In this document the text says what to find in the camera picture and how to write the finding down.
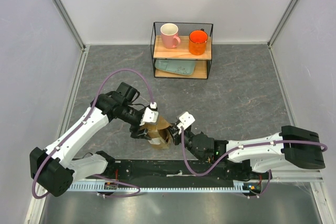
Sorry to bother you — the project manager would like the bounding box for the brown cardboard express box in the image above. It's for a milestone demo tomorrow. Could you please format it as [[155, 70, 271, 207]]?
[[140, 115, 172, 150]]

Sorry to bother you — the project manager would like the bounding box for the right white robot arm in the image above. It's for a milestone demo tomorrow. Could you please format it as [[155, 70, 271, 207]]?
[[168, 125, 328, 179]]

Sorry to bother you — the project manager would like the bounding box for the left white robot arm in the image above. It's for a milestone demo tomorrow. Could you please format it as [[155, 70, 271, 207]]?
[[29, 82, 158, 197]]

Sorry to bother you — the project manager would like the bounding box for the teal rectangular plate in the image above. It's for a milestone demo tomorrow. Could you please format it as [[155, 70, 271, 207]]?
[[155, 59, 196, 76]]

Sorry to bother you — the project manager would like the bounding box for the orange glass cup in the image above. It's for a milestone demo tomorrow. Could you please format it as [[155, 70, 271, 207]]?
[[188, 29, 208, 56]]

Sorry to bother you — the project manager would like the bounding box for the pink ceramic mug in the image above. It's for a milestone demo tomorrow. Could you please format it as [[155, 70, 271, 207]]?
[[160, 23, 181, 49]]

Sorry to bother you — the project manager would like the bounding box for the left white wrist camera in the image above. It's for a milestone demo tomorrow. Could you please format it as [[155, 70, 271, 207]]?
[[140, 102, 159, 126]]

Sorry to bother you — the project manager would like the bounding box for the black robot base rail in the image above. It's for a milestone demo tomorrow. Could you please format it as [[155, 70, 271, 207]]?
[[85, 158, 274, 188]]

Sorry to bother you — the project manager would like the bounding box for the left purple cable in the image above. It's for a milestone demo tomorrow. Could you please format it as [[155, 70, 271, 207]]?
[[31, 68, 155, 199]]

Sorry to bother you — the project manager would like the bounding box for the purple cable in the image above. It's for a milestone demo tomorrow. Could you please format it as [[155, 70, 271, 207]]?
[[181, 128, 328, 177], [31, 68, 155, 199]]

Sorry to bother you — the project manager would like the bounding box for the black wire wooden shelf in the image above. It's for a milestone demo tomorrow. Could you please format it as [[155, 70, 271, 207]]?
[[151, 22, 213, 79]]

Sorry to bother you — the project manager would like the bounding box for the slotted cable duct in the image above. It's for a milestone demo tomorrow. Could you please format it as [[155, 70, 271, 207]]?
[[67, 179, 249, 194]]

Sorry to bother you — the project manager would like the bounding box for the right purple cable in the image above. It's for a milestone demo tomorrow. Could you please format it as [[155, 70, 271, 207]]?
[[181, 128, 328, 177]]

